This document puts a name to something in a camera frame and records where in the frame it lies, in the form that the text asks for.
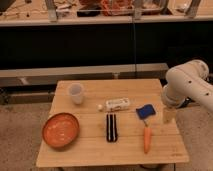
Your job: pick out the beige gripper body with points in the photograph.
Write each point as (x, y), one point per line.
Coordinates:
(168, 115)

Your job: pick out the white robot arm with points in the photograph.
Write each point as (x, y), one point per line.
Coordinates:
(186, 80)

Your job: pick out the orange carrot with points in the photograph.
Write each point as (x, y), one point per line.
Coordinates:
(147, 138)

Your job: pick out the wooden table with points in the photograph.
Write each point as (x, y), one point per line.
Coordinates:
(91, 147)

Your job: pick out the white plastic bottle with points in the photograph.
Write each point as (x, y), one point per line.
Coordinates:
(115, 105)

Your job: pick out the translucent plastic cup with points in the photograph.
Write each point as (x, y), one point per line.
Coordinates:
(76, 92)

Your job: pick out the orange bowl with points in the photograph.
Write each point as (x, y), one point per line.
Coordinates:
(60, 130)

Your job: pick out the cluttered background shelf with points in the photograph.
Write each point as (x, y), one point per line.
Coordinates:
(84, 12)

